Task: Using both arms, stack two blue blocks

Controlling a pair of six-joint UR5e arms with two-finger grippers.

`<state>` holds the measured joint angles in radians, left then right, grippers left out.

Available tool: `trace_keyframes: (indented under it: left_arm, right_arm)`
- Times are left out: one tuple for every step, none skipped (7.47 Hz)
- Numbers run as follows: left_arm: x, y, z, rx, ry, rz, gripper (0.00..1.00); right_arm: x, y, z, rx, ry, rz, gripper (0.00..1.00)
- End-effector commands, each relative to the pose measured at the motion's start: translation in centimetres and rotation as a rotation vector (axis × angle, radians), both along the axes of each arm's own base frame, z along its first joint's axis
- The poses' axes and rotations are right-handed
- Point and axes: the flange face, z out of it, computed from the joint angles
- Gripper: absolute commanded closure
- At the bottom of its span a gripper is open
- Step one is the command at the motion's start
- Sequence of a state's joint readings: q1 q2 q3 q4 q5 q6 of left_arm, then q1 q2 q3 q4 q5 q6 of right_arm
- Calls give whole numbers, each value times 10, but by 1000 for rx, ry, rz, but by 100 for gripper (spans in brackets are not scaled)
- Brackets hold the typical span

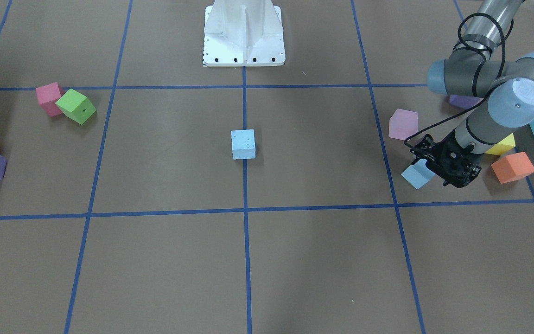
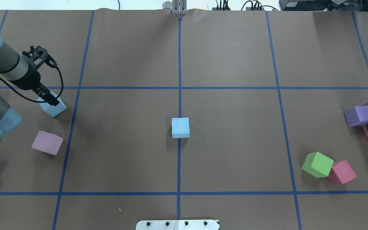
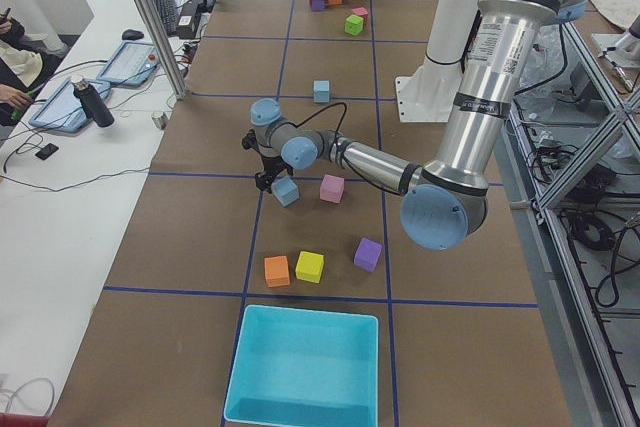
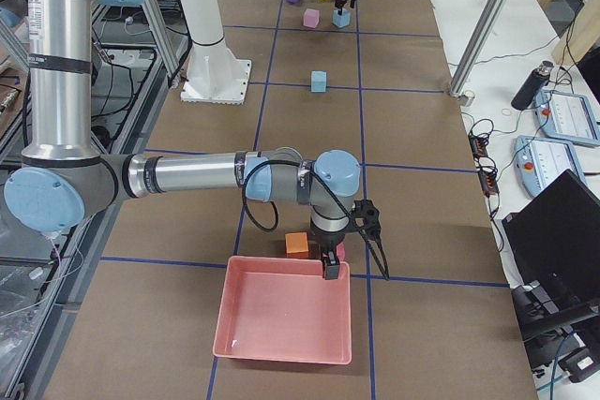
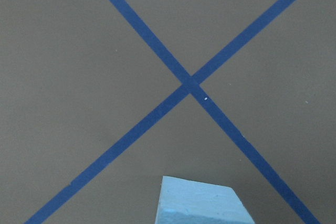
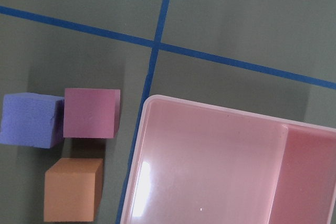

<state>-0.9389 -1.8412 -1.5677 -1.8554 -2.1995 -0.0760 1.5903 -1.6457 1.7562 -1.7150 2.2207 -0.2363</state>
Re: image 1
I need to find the orange foam block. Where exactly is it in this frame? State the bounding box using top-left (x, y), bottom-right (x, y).
top-left (491, 152), bottom-right (534, 184)

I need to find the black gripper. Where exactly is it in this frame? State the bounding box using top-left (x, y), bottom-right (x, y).
top-left (404, 131), bottom-right (482, 188)

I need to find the pink foam block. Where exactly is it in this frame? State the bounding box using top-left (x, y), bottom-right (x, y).
top-left (35, 82), bottom-right (65, 117)

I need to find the black braided cable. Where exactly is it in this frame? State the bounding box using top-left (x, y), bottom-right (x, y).
top-left (406, 13), bottom-right (514, 142)

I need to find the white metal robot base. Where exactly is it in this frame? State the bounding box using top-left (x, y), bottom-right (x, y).
top-left (202, 0), bottom-right (286, 67)

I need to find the light blue foam block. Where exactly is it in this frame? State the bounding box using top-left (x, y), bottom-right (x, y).
top-left (401, 159), bottom-right (436, 189)
top-left (231, 129), bottom-right (256, 160)

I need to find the lilac foam block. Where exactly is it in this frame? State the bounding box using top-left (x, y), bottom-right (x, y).
top-left (388, 109), bottom-right (419, 140)

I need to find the yellow foam block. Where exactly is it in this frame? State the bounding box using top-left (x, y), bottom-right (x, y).
top-left (486, 134), bottom-right (516, 156)

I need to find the green foam block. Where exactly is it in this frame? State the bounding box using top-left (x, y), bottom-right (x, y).
top-left (55, 89), bottom-right (97, 125)

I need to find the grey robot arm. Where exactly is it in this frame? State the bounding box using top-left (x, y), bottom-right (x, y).
top-left (404, 0), bottom-right (534, 188)

